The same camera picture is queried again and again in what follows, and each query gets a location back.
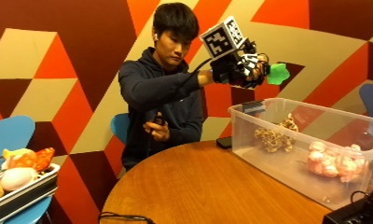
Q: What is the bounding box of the black handheld device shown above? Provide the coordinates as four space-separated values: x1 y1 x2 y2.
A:
152 111 168 127

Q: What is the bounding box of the green soft toy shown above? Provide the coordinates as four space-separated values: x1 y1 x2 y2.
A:
266 63 292 86

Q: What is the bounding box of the the person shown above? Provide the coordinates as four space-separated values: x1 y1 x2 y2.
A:
119 2 216 172

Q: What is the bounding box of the white marker cube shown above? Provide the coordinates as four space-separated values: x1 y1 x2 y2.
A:
199 16 249 61

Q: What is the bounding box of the dark box latch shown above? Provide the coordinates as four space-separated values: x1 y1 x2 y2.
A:
241 101 268 117

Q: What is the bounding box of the black phone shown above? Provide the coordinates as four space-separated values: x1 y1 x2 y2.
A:
215 135 233 150

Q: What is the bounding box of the spotted giraffe soft toy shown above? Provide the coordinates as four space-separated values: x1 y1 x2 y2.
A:
253 113 300 154

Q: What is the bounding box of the orange soft toy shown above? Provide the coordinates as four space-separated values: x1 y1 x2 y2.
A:
0 147 56 173

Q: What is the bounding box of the clear plastic storage box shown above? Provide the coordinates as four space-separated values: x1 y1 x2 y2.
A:
228 97 373 211

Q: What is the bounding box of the pink soft toy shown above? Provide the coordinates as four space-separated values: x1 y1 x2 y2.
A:
306 141 369 184

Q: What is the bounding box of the white round soft toy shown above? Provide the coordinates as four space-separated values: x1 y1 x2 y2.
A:
0 165 39 192

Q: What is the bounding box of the white tray bin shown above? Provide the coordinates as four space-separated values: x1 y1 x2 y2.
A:
0 162 62 224

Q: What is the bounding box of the black electronic device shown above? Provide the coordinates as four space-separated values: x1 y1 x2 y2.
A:
321 186 373 224

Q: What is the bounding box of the black glove cable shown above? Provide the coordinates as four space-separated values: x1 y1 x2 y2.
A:
180 57 215 90

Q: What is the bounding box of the black table cable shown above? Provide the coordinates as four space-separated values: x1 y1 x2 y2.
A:
98 211 157 224

